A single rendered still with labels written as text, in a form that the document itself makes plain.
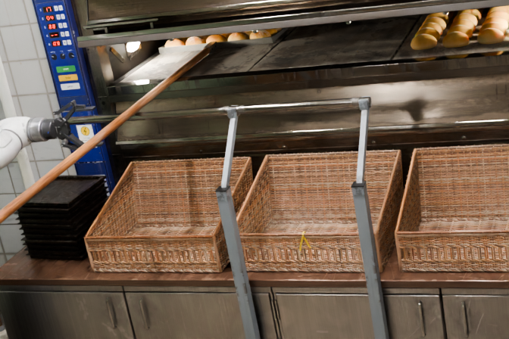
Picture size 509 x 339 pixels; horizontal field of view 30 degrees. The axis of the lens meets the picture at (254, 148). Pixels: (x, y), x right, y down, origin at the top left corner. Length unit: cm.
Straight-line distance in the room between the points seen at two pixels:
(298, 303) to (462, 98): 96
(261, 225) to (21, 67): 125
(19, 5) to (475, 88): 188
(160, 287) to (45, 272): 52
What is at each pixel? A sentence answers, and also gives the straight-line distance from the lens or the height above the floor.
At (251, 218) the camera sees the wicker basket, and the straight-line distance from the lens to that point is 362.
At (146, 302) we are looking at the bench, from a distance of 366.
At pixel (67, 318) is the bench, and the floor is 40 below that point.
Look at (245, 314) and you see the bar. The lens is 345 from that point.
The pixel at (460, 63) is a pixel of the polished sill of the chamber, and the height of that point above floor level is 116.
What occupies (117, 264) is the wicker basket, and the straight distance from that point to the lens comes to 370.
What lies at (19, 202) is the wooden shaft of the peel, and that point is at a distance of 286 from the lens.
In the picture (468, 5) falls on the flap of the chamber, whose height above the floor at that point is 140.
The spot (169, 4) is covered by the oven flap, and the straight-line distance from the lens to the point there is 375.
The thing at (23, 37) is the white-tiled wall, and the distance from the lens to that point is 412.
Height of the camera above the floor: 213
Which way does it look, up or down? 19 degrees down
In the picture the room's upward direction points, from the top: 11 degrees counter-clockwise
